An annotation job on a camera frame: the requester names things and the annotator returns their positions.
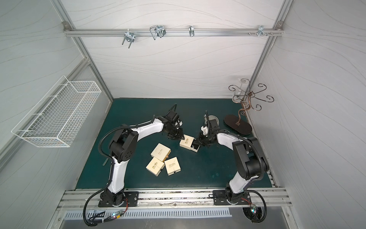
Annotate cream drawer jewelry box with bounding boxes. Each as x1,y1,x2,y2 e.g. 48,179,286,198
179,135,200,153

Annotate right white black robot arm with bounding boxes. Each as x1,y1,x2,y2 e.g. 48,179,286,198
195,115,269,205

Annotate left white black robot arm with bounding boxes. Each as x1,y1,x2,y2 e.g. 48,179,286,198
98,110,184,207

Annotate metal jewelry stand dark base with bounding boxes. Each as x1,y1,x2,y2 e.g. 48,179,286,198
224,78,275,135

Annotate grey ribbed ceramic mug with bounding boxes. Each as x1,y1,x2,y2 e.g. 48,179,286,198
208,115,219,125

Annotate metal clamp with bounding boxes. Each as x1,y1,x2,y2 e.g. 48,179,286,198
248,25,274,37
122,30,135,48
149,25,166,40
188,25,194,37

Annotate aluminium crossbar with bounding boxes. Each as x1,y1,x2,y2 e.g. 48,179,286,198
64,27,285,37

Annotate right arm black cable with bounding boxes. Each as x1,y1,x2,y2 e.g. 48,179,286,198
204,110,271,223

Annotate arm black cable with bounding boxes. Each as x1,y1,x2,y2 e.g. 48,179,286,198
204,110,271,223
82,103,178,227

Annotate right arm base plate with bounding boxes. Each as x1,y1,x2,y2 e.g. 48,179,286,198
209,189,251,206

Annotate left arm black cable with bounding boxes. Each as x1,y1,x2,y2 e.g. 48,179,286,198
82,103,178,227

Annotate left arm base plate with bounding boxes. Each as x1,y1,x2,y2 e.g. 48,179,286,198
98,191,139,208

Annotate white wire basket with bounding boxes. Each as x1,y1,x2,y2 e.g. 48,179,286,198
11,76,101,148

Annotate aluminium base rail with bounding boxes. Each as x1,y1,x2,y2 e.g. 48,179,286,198
57,188,293,210

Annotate white slotted cable duct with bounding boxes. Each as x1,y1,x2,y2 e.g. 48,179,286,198
64,208,232,220

